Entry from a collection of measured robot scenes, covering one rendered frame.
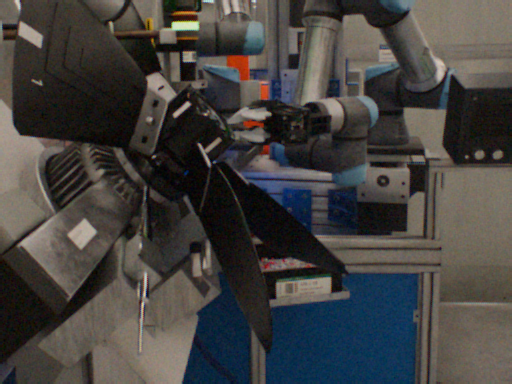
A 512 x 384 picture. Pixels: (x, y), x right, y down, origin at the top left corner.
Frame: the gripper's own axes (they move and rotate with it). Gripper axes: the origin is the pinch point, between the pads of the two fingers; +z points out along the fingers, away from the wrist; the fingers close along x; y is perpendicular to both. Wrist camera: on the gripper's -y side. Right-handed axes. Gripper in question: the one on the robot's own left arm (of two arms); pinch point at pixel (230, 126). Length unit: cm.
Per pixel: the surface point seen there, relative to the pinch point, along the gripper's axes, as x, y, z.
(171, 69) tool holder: -12.3, 4.1, 14.9
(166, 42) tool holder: -16.8, 3.6, 15.6
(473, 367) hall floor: 123, -22, -138
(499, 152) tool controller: 8, 20, -59
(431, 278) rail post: 41, 12, -52
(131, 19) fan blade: -19.9, -6.5, 17.4
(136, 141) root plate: -4.4, 16.5, 26.9
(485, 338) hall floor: 124, -33, -163
